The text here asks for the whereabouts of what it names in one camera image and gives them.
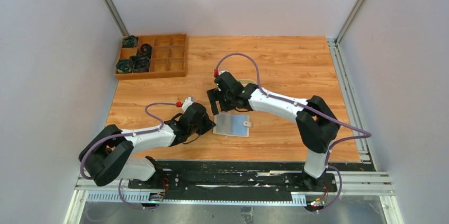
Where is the beige plastic tray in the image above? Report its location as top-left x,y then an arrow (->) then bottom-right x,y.
238,79 -> 258,87

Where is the black coiled cable large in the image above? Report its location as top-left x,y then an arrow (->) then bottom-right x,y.
128,56 -> 150,73

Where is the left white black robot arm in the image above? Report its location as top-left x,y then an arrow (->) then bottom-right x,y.
78,100 -> 216,189

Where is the aluminium rail frame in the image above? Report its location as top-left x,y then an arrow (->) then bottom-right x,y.
64,172 -> 404,223

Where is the wooden compartment tray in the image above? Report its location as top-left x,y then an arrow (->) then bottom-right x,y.
114,33 -> 188,80

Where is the black coiled cable small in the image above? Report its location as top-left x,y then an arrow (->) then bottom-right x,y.
139,43 -> 152,58

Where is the black coiled cable top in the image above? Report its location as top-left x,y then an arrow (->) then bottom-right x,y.
122,35 -> 139,49

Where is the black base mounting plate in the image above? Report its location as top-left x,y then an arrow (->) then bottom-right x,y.
94,159 -> 376,202

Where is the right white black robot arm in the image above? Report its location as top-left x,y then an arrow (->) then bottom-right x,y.
206,70 -> 340,191

